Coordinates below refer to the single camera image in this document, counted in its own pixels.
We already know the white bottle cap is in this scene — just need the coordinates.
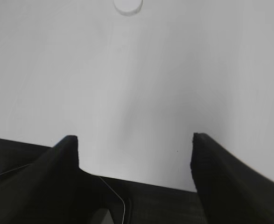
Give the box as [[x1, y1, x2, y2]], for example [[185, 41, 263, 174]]
[[113, 0, 143, 16]]

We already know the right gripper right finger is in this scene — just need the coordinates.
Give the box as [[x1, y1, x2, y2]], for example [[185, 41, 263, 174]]
[[190, 133, 274, 224]]

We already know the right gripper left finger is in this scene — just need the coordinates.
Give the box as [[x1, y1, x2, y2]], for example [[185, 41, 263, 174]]
[[0, 135, 78, 224]]

